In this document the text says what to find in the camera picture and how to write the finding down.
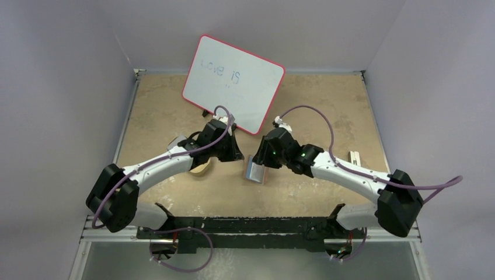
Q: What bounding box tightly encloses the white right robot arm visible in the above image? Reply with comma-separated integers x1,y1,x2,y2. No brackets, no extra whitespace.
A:
253,127,423,237

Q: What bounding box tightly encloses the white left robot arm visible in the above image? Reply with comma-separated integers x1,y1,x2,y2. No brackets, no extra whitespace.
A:
86,120,244,239

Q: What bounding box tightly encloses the cream oval tray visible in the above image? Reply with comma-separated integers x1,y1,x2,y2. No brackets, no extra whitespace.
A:
189,159,211,177

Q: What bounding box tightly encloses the pink framed whiteboard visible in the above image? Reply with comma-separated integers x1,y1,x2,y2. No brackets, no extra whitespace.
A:
182,34,285,135

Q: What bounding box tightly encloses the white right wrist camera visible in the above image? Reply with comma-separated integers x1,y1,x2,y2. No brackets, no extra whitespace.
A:
272,116,292,134

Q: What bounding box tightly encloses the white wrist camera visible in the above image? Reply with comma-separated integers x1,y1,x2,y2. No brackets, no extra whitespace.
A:
214,113,235,128
272,116,292,134

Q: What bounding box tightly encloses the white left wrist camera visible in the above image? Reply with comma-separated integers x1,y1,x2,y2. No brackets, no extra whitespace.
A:
214,113,235,128

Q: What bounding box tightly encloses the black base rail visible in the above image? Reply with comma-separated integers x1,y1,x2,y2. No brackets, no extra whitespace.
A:
137,204,365,256

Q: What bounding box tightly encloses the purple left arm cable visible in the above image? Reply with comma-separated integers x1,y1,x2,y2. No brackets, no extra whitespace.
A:
90,105,235,230

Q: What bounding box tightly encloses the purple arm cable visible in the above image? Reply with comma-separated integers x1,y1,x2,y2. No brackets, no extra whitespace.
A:
90,105,235,230
279,105,463,205

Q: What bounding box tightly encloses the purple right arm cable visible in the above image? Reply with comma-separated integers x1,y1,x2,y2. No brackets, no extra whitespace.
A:
279,105,463,205

